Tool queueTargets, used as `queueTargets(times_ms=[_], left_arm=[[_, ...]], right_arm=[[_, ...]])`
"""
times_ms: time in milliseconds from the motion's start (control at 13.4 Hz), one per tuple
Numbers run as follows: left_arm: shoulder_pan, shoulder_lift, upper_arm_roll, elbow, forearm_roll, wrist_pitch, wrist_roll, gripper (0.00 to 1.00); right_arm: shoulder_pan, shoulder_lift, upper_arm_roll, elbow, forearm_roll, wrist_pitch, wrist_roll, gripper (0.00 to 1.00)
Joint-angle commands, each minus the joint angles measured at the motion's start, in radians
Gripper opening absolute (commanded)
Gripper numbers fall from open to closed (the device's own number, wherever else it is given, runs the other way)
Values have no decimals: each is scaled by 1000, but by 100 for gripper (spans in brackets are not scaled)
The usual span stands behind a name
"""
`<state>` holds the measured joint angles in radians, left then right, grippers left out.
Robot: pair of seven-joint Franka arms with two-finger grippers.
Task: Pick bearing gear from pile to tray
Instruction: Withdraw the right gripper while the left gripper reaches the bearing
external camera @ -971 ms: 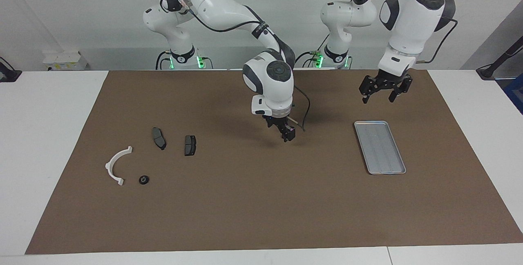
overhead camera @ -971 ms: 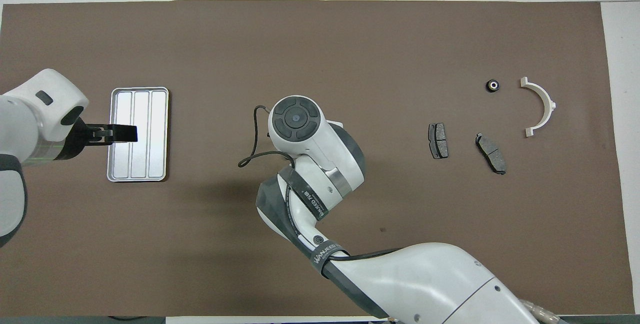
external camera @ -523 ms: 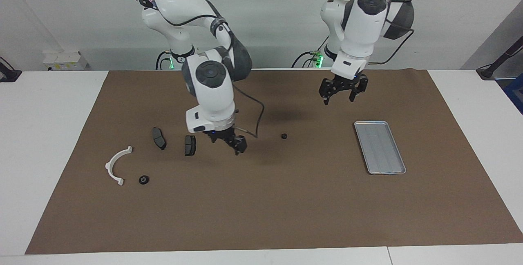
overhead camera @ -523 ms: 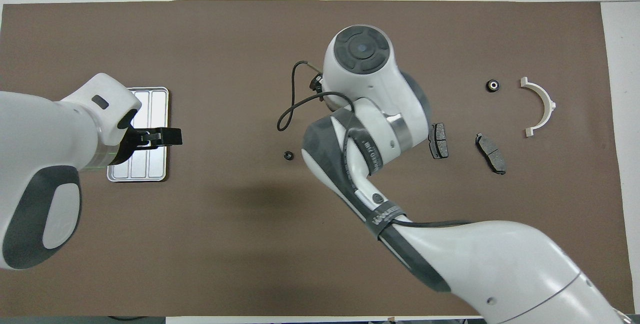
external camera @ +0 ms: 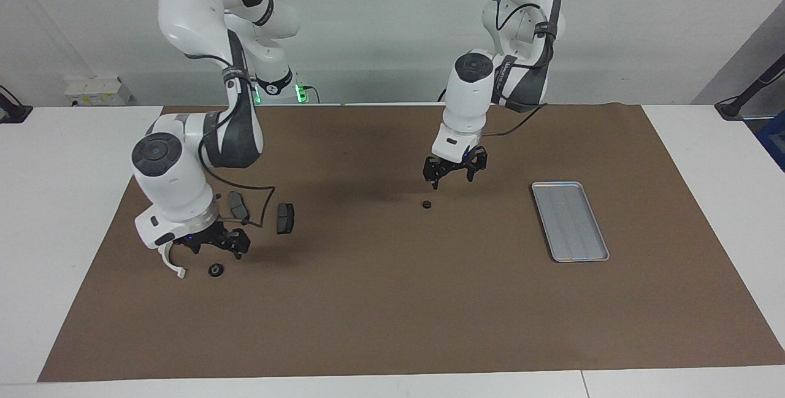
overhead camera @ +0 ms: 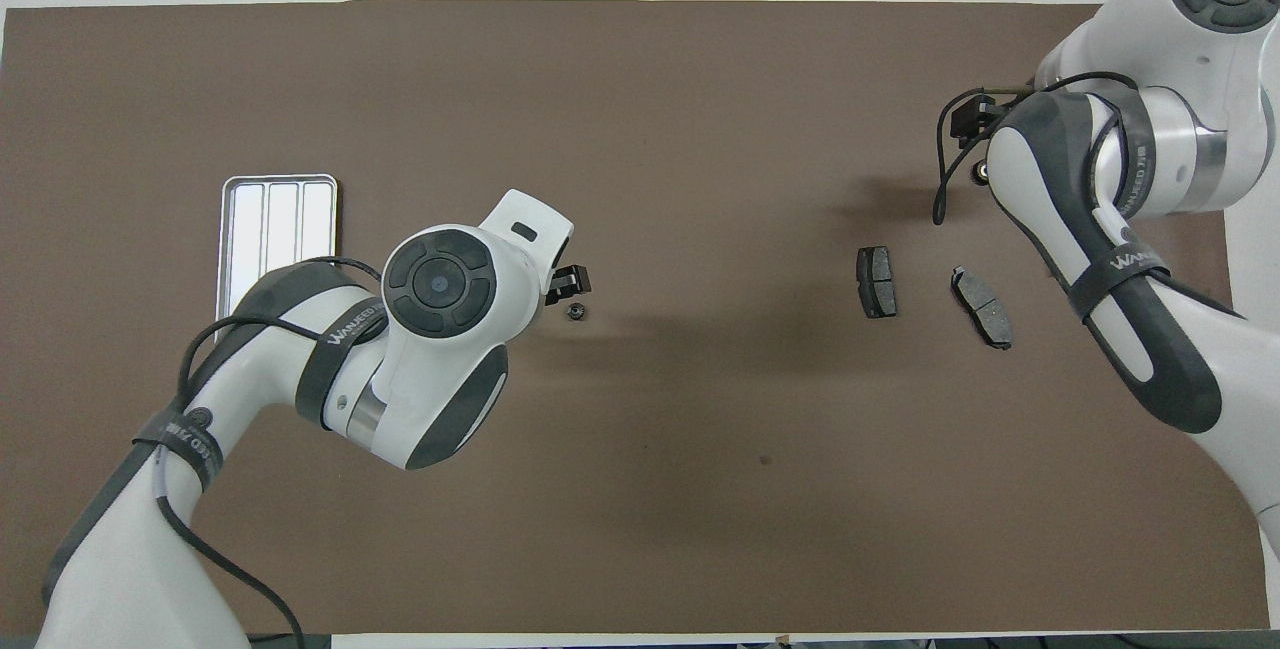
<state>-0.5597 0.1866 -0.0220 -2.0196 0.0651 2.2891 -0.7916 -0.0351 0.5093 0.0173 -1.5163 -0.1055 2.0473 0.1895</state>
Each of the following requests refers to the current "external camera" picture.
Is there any blue box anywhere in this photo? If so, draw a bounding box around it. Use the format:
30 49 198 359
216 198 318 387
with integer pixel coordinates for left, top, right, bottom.
757 110 785 172

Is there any white box with yellow labels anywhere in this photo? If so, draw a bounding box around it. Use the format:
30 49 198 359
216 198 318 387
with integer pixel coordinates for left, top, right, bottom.
64 76 132 106

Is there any rectangular dark grey brake pad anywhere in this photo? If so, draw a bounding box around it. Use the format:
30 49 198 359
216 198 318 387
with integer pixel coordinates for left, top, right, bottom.
276 203 296 235

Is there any silver metal tray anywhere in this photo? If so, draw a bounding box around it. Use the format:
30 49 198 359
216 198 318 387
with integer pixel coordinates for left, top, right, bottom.
531 182 610 262

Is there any black clamp stand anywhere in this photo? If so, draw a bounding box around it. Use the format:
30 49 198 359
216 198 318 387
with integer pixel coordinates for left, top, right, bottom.
0 84 33 124

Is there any black angled pole stand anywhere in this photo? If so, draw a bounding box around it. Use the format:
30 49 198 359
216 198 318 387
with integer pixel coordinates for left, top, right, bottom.
714 53 785 120

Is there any white semicircular bracket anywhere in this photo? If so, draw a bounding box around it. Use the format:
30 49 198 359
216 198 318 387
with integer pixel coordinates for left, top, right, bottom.
158 242 186 279

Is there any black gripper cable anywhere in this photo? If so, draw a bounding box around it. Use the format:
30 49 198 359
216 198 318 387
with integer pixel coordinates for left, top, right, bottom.
183 52 275 230
481 0 559 138

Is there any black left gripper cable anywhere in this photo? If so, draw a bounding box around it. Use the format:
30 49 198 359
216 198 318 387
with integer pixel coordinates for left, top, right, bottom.
481 0 559 138

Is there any elongated dark grey brake pad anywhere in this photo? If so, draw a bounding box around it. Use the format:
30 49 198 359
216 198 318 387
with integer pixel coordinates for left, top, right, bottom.
228 191 250 226

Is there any brown table mat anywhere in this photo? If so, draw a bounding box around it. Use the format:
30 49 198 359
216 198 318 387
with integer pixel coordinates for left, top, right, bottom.
38 104 785 382

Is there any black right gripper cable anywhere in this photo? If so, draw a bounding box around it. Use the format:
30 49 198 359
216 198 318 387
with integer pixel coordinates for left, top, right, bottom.
183 52 275 230

